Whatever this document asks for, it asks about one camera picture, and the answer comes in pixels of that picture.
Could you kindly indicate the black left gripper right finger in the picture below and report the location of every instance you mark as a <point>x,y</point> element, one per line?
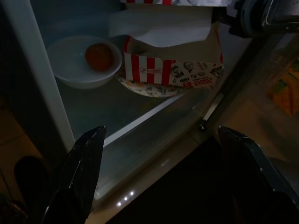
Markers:
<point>257,175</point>

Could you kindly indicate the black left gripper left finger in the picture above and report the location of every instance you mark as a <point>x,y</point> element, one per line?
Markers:
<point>77,175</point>

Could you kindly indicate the red white striped KFC box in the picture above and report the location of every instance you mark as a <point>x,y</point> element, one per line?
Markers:
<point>163,58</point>

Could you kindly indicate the glass fridge shelf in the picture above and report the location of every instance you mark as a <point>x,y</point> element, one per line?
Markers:
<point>93,105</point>

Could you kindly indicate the fridge door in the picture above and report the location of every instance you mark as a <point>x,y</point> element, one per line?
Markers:
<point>257,93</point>

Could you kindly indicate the yellow food packet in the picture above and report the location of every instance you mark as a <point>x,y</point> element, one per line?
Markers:
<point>285,88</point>

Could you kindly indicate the white bowl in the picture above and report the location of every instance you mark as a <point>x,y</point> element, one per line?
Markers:
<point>67,70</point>

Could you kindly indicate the floral patterned plate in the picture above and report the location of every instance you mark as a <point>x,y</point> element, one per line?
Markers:
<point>149,91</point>

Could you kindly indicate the round brown food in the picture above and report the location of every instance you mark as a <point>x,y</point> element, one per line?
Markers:
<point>99,57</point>

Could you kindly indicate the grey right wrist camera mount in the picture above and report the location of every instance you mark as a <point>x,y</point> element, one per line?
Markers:
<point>271,14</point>

